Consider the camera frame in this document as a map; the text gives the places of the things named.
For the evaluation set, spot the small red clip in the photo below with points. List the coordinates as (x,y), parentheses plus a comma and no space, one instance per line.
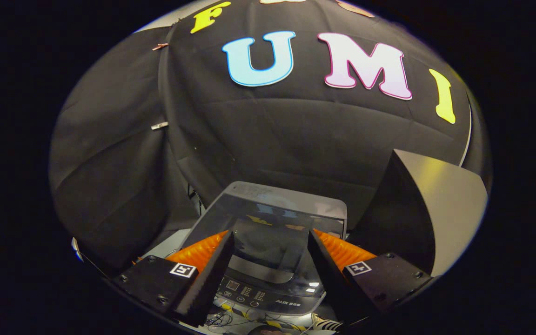
(159,46)

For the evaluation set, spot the black backdrop cloth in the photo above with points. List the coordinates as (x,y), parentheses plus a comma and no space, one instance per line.
(296,139)

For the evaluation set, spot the grey washing machine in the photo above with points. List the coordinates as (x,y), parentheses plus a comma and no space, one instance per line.
(268,300)

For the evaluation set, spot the small silver clip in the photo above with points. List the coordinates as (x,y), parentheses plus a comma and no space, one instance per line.
(159,125)

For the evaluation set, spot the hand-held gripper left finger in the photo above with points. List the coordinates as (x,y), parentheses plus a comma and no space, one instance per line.
(212,274)

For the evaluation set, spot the grey cabinet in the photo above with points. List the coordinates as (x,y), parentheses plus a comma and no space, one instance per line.
(445,209)

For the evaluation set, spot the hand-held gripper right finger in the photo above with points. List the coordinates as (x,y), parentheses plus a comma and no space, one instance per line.
(328,274)

